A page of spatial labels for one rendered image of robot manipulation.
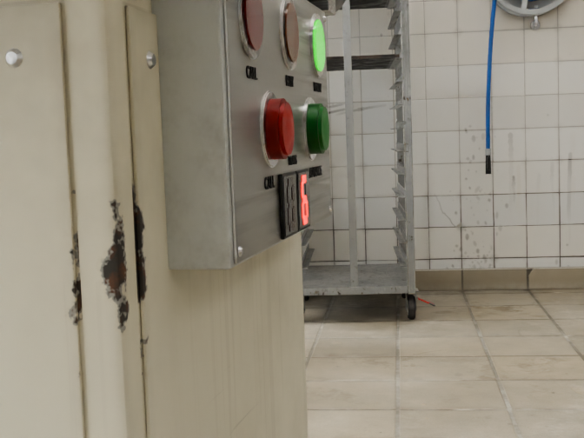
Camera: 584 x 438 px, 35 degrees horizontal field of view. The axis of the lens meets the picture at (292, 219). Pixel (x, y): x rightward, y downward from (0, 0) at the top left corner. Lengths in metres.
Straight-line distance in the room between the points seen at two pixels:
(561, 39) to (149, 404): 4.15
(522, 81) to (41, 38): 4.11
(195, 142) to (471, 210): 4.04
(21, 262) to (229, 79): 0.11
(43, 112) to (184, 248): 0.09
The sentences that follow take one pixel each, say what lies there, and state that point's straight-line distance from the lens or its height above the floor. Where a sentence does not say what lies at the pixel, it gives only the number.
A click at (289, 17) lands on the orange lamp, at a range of 0.51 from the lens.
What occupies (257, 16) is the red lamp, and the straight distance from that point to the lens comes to 0.44.
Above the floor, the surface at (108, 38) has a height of 0.80.
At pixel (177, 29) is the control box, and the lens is 0.40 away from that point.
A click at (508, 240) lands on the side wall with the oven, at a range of 4.45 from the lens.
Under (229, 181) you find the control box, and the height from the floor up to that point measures 0.74.
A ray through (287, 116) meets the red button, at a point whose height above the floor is 0.77.
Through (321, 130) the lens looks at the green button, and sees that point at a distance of 0.55.
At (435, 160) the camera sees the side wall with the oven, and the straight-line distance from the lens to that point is 4.40.
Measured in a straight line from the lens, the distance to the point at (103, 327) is 0.37.
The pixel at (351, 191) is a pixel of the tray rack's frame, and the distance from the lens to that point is 3.65.
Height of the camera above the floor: 0.76
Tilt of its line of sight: 5 degrees down
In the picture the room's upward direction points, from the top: 2 degrees counter-clockwise
